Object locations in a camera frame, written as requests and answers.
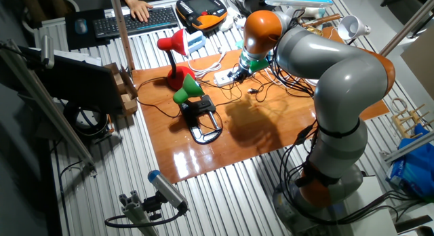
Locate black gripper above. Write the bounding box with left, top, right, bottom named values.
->
left=232, top=62, right=253, bottom=85

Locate black lamp power cord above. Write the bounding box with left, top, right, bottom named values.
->
left=198, top=70, right=243, bottom=104
left=136, top=76, right=243, bottom=132
left=246, top=75, right=275, bottom=103

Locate white power strip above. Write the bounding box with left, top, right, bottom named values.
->
left=212, top=68, right=238, bottom=87

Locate green clamp desk lamp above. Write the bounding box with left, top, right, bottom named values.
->
left=172, top=73, right=224, bottom=145

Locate white power adapter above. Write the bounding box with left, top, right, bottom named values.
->
left=234, top=16, right=248, bottom=31

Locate red desk lamp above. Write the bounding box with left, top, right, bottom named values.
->
left=156, top=28, right=197, bottom=92

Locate white and blue LED lamp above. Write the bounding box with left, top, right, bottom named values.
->
left=264, top=0, right=335, bottom=20

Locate white shade desk lamp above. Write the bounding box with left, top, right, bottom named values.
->
left=337, top=14, right=372, bottom=47

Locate bare person hand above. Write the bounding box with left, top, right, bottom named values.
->
left=125, top=0, right=155, bottom=24

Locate white rounded object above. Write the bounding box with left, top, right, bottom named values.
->
left=218, top=14, right=235, bottom=33

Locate black round device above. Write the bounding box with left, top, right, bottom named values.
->
left=242, top=0, right=272, bottom=13

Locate robot teach pendant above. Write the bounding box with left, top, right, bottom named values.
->
left=175, top=0, right=229, bottom=34

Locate brown cardboard box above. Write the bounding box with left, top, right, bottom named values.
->
left=103, top=62, right=139, bottom=117

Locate black keyboard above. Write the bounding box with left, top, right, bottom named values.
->
left=92, top=5, right=180, bottom=39

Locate black monitor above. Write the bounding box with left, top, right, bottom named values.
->
left=20, top=45, right=125, bottom=115

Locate grey computer mouse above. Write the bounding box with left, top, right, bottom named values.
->
left=74, top=18, right=89, bottom=35

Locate black mouse pad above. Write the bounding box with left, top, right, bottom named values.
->
left=64, top=7, right=111, bottom=52

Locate wooden rack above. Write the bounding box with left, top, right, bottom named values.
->
left=389, top=98, right=434, bottom=138

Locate beige cardboard panel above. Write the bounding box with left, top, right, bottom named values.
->
left=399, top=25, right=434, bottom=101

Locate slanted aluminium profile bar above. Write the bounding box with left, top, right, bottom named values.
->
left=0, top=39, right=98, bottom=178

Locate blue plastic bag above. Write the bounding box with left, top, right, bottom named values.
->
left=386, top=123, right=434, bottom=199

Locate braided white cord with plug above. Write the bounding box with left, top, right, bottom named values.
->
left=188, top=47, right=227, bottom=79

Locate thin white cord with plug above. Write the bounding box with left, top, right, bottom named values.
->
left=262, top=66, right=320, bottom=90

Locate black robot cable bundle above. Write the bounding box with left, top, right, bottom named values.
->
left=277, top=123, right=428, bottom=227

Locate wooden handle tool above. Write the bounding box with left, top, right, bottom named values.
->
left=301, top=14, right=342, bottom=28

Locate silver camera with blue end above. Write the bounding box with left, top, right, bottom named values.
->
left=147, top=170, right=189, bottom=213

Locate black round cable coil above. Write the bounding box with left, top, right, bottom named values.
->
left=62, top=100, right=115, bottom=144

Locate short aluminium camera stand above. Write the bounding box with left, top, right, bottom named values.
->
left=118, top=190, right=160, bottom=236

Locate black camera cable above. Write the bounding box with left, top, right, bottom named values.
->
left=104, top=201, right=189, bottom=229

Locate slanted aluminium post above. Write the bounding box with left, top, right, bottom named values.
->
left=379, top=0, right=434, bottom=57

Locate silver camera on bar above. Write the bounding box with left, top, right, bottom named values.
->
left=39, top=34, right=56, bottom=70

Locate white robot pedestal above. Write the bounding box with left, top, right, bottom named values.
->
left=271, top=174, right=399, bottom=236

